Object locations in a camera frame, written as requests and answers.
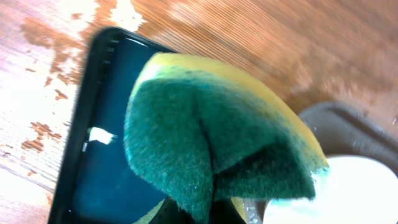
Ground black water basin tray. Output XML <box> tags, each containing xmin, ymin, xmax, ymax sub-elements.
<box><xmin>46</xmin><ymin>26</ymin><xmax>249</xmax><ymax>224</ymax></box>

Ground white plate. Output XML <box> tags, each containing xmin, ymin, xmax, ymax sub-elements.
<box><xmin>263</xmin><ymin>156</ymin><xmax>397</xmax><ymax>224</ymax></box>

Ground green yellow sponge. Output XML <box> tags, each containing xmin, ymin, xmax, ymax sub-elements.
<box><xmin>124</xmin><ymin>53</ymin><xmax>328</xmax><ymax>223</ymax></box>

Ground dark grey serving tray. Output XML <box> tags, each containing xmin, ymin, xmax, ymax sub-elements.
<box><xmin>237</xmin><ymin>102</ymin><xmax>397</xmax><ymax>223</ymax></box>

